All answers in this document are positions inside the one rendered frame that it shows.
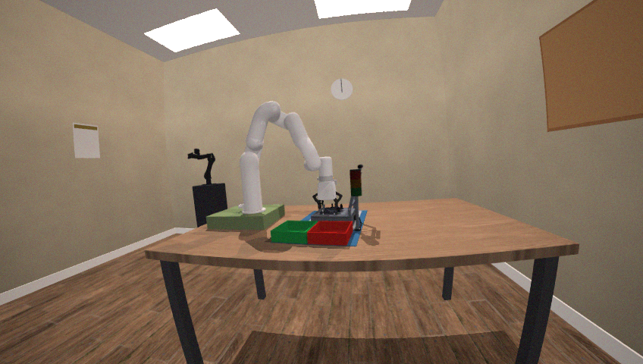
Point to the green open bin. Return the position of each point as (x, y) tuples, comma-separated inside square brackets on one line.
[(292, 232)]

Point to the red bin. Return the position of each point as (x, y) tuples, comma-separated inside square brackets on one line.
[(335, 233)]

